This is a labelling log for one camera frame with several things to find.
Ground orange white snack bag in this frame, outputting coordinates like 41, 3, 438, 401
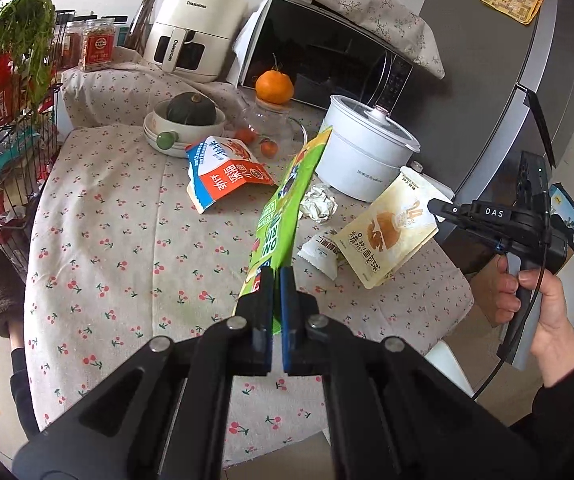
186, 136, 275, 214

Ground cardboard box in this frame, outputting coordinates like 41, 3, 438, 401
549, 182, 574, 229

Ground black wire storage rack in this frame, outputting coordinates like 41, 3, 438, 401
0, 8, 66, 281

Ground green snack bag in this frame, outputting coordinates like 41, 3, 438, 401
232, 126, 335, 336

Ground red label spice jar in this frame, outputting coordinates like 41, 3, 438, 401
80, 18, 116, 72

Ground white stacked bowls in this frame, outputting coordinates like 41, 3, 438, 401
142, 100, 226, 158

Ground small white torn packet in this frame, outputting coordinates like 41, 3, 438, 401
298, 229, 346, 281

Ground white air fryer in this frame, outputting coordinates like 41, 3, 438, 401
144, 0, 247, 82

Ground green leafy vegetables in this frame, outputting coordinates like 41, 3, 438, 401
0, 0, 56, 110

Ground grey refrigerator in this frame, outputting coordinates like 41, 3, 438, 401
395, 0, 574, 204

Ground dried twig branches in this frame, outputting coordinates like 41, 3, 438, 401
125, 0, 157, 54

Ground dark green pumpkin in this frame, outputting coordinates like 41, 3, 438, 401
166, 92, 216, 126

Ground foil wrapper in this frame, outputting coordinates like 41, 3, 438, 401
299, 183, 338, 223

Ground person's right hand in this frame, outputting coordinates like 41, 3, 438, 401
470, 253, 574, 389

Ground glass jar with oranges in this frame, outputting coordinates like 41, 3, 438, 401
235, 99, 298, 162

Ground black microwave oven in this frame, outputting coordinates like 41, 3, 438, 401
226, 0, 413, 113

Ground beige bread pouch bag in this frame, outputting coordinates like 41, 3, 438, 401
332, 167, 451, 289

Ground white electric cooking pot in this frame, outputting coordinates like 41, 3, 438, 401
316, 94, 420, 203

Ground large orange tangerine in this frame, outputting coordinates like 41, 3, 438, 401
255, 70, 294, 105

